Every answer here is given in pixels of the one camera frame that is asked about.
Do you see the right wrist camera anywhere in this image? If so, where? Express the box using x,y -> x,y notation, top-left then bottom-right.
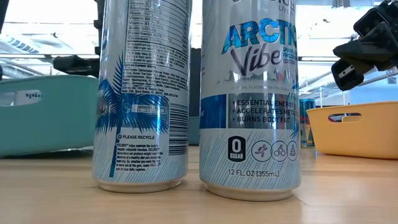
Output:
353,0 -> 398,38

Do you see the yellow plastic bin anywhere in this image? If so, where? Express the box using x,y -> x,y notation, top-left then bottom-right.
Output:
306,101 -> 398,160

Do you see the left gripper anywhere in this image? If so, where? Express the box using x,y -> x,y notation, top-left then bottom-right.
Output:
52,0 -> 105,78

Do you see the Celsius Arctic Vibe can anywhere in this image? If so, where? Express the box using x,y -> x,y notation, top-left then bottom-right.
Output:
92,0 -> 191,194
198,0 -> 302,202

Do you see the teal green plastic bin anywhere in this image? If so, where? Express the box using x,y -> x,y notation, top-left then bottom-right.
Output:
0,74 -> 100,158

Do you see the black folding room divider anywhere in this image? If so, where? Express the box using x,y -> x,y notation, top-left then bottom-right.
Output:
190,48 -> 202,118

